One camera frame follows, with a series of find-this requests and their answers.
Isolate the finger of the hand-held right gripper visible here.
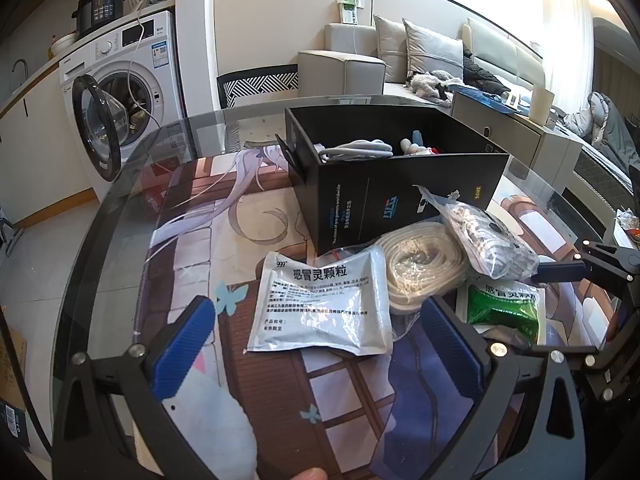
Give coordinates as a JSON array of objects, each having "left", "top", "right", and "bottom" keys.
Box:
[
  {"left": 530, "top": 240, "right": 640, "bottom": 287},
  {"left": 536, "top": 329, "right": 630, "bottom": 397}
]

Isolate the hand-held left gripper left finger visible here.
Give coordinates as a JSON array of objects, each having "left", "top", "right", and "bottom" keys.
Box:
[{"left": 52, "top": 296, "right": 217, "bottom": 480}]

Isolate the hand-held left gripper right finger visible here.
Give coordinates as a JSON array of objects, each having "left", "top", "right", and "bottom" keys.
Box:
[{"left": 420, "top": 295, "right": 586, "bottom": 480}]

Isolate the green medicine packet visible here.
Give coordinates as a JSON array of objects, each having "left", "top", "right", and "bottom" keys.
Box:
[{"left": 465, "top": 280, "right": 548, "bottom": 346}]

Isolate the zip bag of white cables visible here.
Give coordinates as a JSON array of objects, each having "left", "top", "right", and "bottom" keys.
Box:
[{"left": 415, "top": 185, "right": 541, "bottom": 282}]

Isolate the black cardboard box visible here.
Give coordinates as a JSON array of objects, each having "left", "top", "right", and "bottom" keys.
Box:
[{"left": 276, "top": 105, "right": 511, "bottom": 256}]

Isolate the white cable bundle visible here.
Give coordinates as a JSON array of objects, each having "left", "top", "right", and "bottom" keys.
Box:
[{"left": 317, "top": 139, "right": 394, "bottom": 163}]

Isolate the red snack bag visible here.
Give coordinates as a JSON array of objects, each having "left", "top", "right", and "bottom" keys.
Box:
[{"left": 615, "top": 207, "right": 640, "bottom": 247}]

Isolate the bed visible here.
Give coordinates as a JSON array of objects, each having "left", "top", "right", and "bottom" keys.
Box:
[{"left": 575, "top": 152, "right": 635, "bottom": 202}]

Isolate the silver medicine packet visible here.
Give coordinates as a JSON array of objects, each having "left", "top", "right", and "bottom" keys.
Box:
[{"left": 246, "top": 247, "right": 394, "bottom": 356}]

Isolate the cream low cabinet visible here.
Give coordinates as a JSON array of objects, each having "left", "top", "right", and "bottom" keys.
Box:
[{"left": 450, "top": 85, "right": 586, "bottom": 181}]

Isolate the grey down jacket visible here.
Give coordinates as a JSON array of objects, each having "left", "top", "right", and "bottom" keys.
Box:
[{"left": 562, "top": 91, "right": 633, "bottom": 163}]

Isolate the white cylindrical cup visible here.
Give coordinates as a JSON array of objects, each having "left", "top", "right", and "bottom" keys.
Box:
[{"left": 529, "top": 86, "right": 555, "bottom": 125}]

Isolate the brown cardboard box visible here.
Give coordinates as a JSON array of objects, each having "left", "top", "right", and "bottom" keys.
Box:
[{"left": 0, "top": 305, "right": 28, "bottom": 411}]

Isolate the dark small box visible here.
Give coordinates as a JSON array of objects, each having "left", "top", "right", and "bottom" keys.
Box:
[{"left": 0, "top": 401, "right": 25, "bottom": 453}]

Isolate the black jacket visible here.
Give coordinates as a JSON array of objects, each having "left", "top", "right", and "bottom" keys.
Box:
[{"left": 462, "top": 42, "right": 511, "bottom": 96}]

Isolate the grey furry cloth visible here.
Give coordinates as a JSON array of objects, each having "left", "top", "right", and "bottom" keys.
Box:
[{"left": 406, "top": 70, "right": 456, "bottom": 106}]

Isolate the cream kitchen cabinet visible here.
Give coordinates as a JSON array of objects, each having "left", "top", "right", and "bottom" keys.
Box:
[{"left": 0, "top": 60, "right": 96, "bottom": 226}]

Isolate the grey cushion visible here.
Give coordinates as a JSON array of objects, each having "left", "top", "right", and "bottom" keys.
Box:
[{"left": 402, "top": 19, "right": 465, "bottom": 81}]

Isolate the patterned black chair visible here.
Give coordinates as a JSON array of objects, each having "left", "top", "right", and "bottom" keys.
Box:
[{"left": 216, "top": 65, "right": 301, "bottom": 110}]

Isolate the beige cushion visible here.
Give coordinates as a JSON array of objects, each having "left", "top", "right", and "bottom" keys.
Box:
[{"left": 373, "top": 14, "right": 408, "bottom": 86}]

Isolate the white washing machine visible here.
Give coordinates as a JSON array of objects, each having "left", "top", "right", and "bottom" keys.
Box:
[{"left": 59, "top": 10, "right": 186, "bottom": 206}]

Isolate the beige sofa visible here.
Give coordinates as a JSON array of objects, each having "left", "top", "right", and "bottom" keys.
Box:
[{"left": 298, "top": 17, "right": 546, "bottom": 100}]

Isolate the white bowl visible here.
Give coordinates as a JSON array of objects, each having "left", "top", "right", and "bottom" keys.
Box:
[{"left": 50, "top": 32, "right": 78, "bottom": 56}]

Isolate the black pressure cooker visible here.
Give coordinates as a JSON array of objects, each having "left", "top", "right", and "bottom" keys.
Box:
[{"left": 71, "top": 0, "right": 133, "bottom": 38}]

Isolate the cream coiled rope in bag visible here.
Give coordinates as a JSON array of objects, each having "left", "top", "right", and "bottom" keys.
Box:
[{"left": 375, "top": 222, "right": 473, "bottom": 316}]

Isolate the white power cable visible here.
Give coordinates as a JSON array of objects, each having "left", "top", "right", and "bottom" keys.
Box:
[{"left": 107, "top": 0, "right": 161, "bottom": 128}]

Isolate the white wall device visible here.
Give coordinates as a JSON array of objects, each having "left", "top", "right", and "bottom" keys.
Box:
[{"left": 339, "top": 0, "right": 365, "bottom": 26}]

